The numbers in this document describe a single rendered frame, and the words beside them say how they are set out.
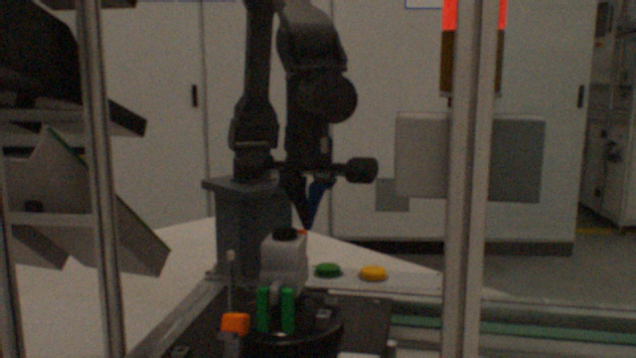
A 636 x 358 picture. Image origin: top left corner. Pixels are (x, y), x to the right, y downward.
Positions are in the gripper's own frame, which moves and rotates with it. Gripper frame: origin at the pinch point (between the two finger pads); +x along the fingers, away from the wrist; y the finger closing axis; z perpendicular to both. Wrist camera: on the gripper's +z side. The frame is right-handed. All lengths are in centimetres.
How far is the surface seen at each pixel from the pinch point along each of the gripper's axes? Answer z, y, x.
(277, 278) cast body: -16.6, -0.3, 4.3
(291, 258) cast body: -16.0, -1.8, 2.0
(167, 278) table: 24.9, 34.3, 22.8
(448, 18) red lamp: -26.4, -17.5, -22.7
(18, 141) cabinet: 605, 539, 86
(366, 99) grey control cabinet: 289, 28, 4
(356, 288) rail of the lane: 3.3, -6.4, 12.9
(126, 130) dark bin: -9.6, 21.0, -10.9
